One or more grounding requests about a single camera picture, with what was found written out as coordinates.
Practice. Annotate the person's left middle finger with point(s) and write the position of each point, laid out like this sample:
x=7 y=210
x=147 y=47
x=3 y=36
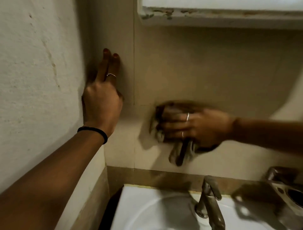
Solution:
x=105 y=64

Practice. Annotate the metal wall holder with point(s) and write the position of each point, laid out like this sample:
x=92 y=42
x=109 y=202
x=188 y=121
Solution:
x=281 y=187

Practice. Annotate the metal basin tap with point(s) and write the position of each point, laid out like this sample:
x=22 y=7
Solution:
x=209 y=201

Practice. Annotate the person's left hand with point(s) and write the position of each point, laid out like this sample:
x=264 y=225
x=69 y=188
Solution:
x=100 y=104

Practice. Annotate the grey cleaning cloth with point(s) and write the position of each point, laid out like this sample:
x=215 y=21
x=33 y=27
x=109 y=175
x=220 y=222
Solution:
x=182 y=152

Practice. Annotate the person's right hand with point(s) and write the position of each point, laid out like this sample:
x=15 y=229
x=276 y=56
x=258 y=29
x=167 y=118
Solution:
x=206 y=125

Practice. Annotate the person's right fingers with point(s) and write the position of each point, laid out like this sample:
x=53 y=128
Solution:
x=175 y=123

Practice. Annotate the black wrist band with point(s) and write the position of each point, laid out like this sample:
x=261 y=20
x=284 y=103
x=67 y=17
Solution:
x=95 y=130

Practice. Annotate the white wash basin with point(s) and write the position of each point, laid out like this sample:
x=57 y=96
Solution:
x=153 y=208

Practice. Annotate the person's right forearm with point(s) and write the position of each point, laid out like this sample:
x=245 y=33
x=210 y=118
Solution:
x=269 y=135

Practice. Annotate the person's left forearm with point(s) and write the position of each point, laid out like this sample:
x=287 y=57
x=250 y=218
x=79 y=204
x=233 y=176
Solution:
x=54 y=175

